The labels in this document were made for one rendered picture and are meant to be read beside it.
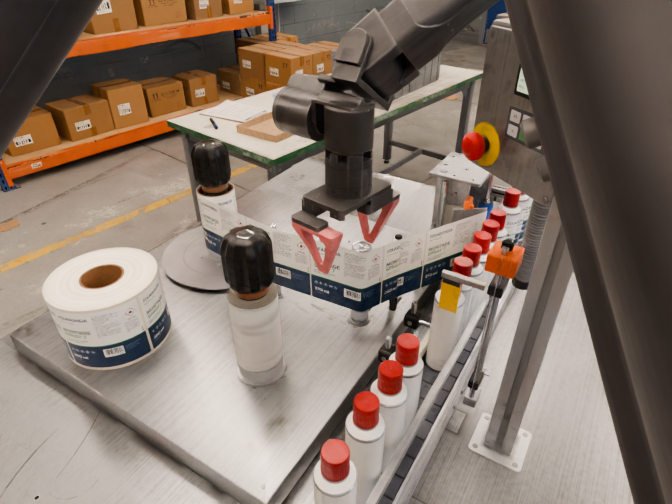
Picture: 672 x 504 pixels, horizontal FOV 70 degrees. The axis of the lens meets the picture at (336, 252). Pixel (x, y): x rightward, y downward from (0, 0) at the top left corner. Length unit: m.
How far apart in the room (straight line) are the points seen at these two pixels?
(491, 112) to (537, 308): 0.27
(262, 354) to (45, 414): 0.42
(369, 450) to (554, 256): 0.34
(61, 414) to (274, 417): 0.40
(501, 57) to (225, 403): 0.69
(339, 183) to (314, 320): 0.51
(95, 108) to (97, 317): 3.57
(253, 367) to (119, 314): 0.26
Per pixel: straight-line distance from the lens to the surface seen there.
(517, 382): 0.81
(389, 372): 0.65
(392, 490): 0.79
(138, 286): 0.95
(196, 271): 1.19
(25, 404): 1.11
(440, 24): 0.56
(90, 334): 0.97
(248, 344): 0.84
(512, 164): 0.66
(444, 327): 0.87
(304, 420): 0.86
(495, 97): 0.68
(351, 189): 0.57
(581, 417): 1.03
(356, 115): 0.54
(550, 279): 0.68
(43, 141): 4.34
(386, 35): 0.55
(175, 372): 0.97
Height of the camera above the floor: 1.57
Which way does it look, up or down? 34 degrees down
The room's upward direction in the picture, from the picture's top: straight up
